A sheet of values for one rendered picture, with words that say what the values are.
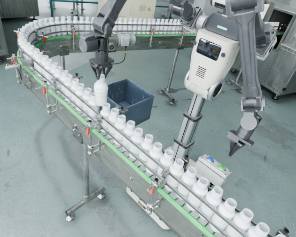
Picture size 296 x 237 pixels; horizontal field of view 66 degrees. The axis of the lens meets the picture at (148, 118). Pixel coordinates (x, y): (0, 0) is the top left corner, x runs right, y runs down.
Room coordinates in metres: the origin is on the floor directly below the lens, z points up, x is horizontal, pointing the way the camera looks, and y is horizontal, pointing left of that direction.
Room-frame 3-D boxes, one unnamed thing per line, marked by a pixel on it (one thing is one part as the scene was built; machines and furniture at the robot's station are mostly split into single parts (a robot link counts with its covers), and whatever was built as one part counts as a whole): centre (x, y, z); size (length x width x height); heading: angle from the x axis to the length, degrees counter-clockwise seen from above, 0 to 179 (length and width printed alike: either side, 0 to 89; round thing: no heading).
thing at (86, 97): (1.05, 0.35, 1.08); 0.06 x 0.06 x 0.17
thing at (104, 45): (0.97, 0.27, 1.46); 0.07 x 0.06 x 0.07; 143
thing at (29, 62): (1.39, 0.92, 0.96); 0.23 x 0.10 x 0.27; 142
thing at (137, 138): (0.80, 0.03, 1.08); 0.06 x 0.06 x 0.17
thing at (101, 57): (0.98, 0.26, 1.40); 0.10 x 0.07 x 0.07; 142
